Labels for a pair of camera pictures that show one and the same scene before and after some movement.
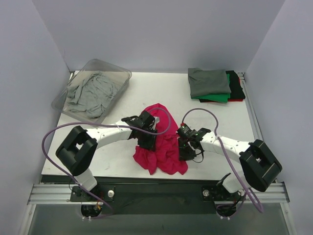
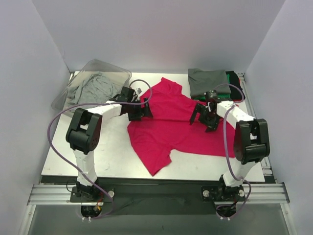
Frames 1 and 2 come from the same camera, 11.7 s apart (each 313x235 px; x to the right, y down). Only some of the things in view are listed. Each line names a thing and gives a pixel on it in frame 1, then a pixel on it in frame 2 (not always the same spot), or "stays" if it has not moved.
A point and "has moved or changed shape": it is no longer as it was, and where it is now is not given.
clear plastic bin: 91,92 stays
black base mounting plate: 153,198 stays
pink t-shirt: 166,158 has moved or changed shape
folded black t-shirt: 236,91 stays
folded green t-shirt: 223,97 stays
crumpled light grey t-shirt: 93,95 stays
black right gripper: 185,152 -> 204,115
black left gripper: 147,141 -> 138,111
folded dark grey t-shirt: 208,82 stays
